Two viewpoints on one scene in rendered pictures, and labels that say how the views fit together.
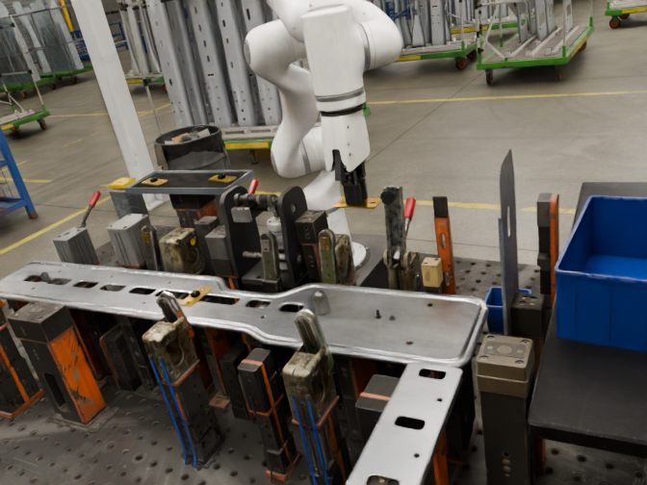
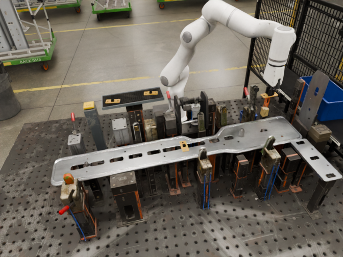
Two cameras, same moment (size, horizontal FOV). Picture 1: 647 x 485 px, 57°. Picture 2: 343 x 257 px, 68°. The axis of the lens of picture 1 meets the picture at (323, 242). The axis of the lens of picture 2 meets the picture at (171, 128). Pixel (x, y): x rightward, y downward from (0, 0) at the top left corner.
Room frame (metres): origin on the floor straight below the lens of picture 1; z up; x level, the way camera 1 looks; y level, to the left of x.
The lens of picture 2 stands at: (0.50, 1.05, 1.98)
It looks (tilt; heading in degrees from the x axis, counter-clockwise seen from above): 39 degrees down; 319
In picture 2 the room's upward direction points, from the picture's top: 4 degrees counter-clockwise
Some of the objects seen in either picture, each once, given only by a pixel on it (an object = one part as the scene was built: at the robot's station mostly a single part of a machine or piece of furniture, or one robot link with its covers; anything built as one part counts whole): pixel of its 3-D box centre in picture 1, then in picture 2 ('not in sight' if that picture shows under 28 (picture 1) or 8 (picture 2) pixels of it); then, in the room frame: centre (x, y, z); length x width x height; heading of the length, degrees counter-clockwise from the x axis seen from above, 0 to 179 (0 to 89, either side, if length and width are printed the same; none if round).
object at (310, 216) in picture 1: (324, 290); (209, 128); (1.31, 0.02, 0.91); 0.07 x 0.05 x 0.42; 149
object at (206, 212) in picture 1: (208, 252); (137, 127); (1.65, 0.35, 0.92); 0.10 x 0.08 x 0.45; 59
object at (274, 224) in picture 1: (278, 276); (191, 128); (1.37, 0.13, 0.94); 0.18 x 0.13 x 0.49; 59
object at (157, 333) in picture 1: (185, 391); (203, 182); (1.06, 0.36, 0.87); 0.12 x 0.09 x 0.35; 149
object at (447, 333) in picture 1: (188, 298); (180, 148); (1.25, 0.34, 1.00); 1.38 x 0.22 x 0.02; 59
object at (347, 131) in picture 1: (346, 134); (274, 72); (1.01, -0.08, 1.38); 0.10 x 0.07 x 0.11; 150
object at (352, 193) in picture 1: (349, 190); (273, 91); (0.98, -0.06, 1.29); 0.03 x 0.03 x 0.07; 60
